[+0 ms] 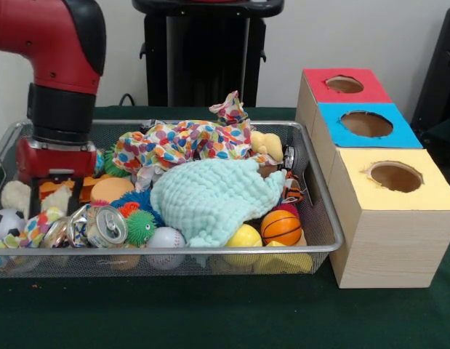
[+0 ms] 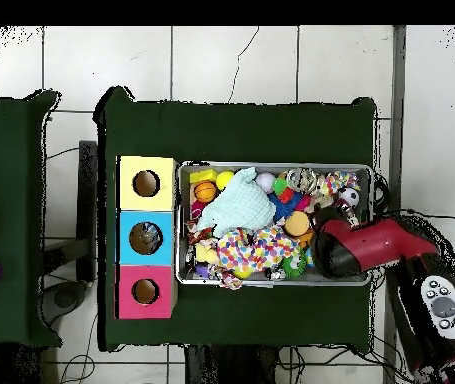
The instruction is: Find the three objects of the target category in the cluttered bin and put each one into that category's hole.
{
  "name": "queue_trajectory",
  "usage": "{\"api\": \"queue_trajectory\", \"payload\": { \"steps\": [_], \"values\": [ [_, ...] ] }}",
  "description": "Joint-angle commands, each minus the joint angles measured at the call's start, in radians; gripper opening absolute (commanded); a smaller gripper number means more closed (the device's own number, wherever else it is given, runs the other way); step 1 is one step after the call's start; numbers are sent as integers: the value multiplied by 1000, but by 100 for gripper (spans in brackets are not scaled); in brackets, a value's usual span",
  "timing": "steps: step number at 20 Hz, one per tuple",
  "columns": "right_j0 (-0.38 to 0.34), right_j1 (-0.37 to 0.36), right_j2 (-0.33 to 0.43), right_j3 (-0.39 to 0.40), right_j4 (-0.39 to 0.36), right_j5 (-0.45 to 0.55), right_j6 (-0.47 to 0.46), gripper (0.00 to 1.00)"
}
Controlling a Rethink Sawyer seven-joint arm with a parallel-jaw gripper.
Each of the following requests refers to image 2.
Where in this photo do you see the small soccer ball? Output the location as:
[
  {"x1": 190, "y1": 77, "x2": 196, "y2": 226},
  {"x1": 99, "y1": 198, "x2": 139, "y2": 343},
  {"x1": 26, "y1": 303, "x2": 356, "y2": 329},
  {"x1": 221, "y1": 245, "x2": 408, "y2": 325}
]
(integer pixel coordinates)
[{"x1": 337, "y1": 186, "x2": 360, "y2": 208}]

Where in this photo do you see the crushed clear plastic bottle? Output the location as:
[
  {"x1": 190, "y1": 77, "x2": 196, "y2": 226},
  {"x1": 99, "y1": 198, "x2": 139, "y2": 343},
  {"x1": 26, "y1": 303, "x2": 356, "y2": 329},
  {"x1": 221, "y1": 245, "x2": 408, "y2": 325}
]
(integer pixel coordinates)
[{"x1": 141, "y1": 222, "x2": 163, "y2": 247}]

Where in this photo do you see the silver mesh bin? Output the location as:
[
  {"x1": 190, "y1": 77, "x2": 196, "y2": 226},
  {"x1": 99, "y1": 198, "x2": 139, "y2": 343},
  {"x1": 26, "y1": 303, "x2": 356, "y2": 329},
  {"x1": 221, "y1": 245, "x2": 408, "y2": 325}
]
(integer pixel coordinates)
[{"x1": 174, "y1": 160, "x2": 374, "y2": 288}]

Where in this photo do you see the mint green cloth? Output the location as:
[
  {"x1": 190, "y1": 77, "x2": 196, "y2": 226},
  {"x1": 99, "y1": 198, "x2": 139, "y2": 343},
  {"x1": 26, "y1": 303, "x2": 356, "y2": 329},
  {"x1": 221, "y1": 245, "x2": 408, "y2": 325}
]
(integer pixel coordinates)
[{"x1": 195, "y1": 166, "x2": 277, "y2": 238}]

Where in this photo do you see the peach foam disc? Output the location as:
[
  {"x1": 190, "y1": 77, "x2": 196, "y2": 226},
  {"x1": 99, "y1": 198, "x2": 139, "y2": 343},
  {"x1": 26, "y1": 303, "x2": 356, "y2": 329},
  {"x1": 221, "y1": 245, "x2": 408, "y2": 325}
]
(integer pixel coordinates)
[{"x1": 284, "y1": 210, "x2": 311, "y2": 237}]

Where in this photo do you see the orange basketball toy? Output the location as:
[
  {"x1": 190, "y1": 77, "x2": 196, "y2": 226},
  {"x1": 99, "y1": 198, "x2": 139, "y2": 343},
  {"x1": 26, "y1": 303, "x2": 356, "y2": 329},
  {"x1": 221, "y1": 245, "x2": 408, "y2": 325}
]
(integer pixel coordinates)
[{"x1": 192, "y1": 180, "x2": 218, "y2": 204}]

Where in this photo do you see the wooden box with three holes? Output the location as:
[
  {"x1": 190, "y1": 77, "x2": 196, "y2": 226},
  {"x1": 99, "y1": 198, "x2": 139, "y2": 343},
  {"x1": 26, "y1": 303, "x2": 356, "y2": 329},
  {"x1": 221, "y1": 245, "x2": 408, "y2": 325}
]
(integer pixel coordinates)
[{"x1": 114, "y1": 155, "x2": 178, "y2": 320}]

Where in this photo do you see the crushed silver can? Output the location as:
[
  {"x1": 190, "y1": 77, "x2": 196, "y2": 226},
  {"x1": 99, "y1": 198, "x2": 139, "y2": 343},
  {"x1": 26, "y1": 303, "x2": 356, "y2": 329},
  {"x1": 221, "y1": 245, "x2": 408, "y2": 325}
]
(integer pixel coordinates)
[{"x1": 285, "y1": 168, "x2": 318, "y2": 194}]

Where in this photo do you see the colourful polka dot cloth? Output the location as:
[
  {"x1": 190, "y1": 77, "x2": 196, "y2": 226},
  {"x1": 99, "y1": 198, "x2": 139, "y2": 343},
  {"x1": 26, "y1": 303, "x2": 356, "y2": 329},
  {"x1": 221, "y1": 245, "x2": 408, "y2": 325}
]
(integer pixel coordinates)
[{"x1": 215, "y1": 225, "x2": 302, "y2": 275}]

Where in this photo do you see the dark green tablecloth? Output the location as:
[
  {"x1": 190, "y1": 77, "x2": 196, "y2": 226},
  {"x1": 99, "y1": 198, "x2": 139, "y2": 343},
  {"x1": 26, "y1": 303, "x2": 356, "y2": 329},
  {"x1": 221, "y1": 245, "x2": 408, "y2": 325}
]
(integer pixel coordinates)
[
  {"x1": 93, "y1": 86, "x2": 378, "y2": 355},
  {"x1": 0, "y1": 89, "x2": 62, "y2": 347}
]

